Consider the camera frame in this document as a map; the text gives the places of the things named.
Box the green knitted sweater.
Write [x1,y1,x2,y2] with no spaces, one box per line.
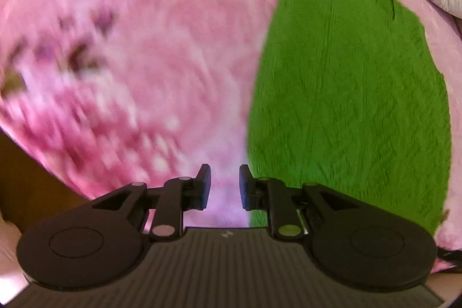
[247,0,452,233]

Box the pink floral bed blanket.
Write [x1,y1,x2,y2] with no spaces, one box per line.
[0,0,462,272]

